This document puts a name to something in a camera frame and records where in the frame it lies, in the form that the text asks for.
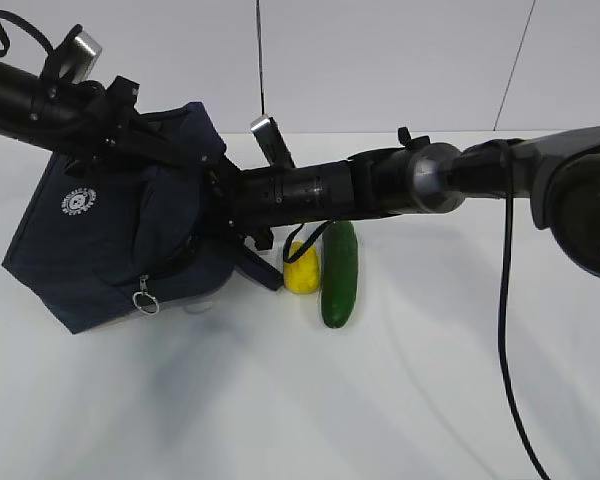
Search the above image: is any yellow lemon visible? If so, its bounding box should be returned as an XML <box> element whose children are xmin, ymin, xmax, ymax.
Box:
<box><xmin>283</xmin><ymin>246</ymin><xmax>321</xmax><ymax>295</ymax></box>

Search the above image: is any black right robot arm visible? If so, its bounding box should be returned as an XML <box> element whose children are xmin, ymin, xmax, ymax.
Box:
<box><xmin>209</xmin><ymin>126</ymin><xmax>600</xmax><ymax>278</ymax></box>

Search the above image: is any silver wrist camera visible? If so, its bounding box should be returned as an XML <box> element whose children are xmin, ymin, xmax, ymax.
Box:
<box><xmin>250</xmin><ymin>114</ymin><xmax>295</xmax><ymax>169</ymax></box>
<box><xmin>40</xmin><ymin>24</ymin><xmax>103</xmax><ymax>84</ymax></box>

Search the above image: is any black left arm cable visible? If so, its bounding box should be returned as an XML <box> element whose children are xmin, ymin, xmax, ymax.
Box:
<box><xmin>0</xmin><ymin>9</ymin><xmax>56</xmax><ymax>57</ymax></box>

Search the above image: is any dark green cucumber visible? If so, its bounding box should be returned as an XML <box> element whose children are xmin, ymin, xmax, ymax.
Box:
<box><xmin>321</xmin><ymin>221</ymin><xmax>359</xmax><ymax>329</ymax></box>

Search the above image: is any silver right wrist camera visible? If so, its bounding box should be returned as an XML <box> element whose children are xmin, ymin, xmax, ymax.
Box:
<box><xmin>250</xmin><ymin>114</ymin><xmax>295</xmax><ymax>169</ymax></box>

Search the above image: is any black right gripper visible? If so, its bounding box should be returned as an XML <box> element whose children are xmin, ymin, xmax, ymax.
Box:
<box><xmin>207</xmin><ymin>164</ymin><xmax>280</xmax><ymax>250</ymax></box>

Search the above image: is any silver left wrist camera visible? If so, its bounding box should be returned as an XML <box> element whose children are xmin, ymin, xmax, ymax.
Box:
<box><xmin>40</xmin><ymin>24</ymin><xmax>103</xmax><ymax>84</ymax></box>

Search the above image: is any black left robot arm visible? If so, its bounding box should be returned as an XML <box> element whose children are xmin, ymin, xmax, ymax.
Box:
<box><xmin>0</xmin><ymin>61</ymin><xmax>196</xmax><ymax>171</ymax></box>

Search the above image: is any dark navy fabric lunch bag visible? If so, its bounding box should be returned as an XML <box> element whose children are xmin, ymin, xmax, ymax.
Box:
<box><xmin>2</xmin><ymin>102</ymin><xmax>283</xmax><ymax>334</ymax></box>

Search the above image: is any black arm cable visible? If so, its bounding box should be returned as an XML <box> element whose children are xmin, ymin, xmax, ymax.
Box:
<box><xmin>0</xmin><ymin>9</ymin><xmax>56</xmax><ymax>57</ymax></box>
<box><xmin>494</xmin><ymin>139</ymin><xmax>551</xmax><ymax>480</ymax></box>

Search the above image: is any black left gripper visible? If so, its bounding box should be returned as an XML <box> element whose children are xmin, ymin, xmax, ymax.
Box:
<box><xmin>82</xmin><ymin>76</ymin><xmax>205</xmax><ymax>168</ymax></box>

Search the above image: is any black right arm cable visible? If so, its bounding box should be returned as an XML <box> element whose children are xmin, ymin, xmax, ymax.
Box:
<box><xmin>494</xmin><ymin>139</ymin><xmax>551</xmax><ymax>480</ymax></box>

